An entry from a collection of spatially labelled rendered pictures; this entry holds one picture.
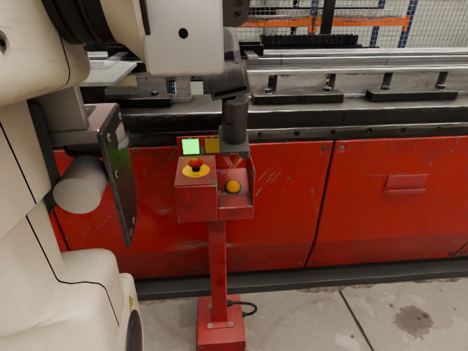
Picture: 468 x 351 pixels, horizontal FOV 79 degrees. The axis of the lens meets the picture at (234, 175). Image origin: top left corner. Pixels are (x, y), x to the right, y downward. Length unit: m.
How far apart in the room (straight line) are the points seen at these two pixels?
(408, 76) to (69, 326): 1.15
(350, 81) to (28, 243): 1.00
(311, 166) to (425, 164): 0.42
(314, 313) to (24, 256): 1.25
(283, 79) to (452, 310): 1.25
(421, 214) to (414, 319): 0.46
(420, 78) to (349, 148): 0.36
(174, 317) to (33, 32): 1.29
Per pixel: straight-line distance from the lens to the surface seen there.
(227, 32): 0.58
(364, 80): 1.12
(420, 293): 1.68
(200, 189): 0.71
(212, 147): 0.82
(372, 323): 1.48
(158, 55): 0.20
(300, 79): 1.04
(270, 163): 0.98
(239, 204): 0.76
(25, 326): 0.34
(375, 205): 1.24
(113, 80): 0.78
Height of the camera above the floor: 1.16
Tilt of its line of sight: 31 degrees down
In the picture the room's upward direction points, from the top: straight up
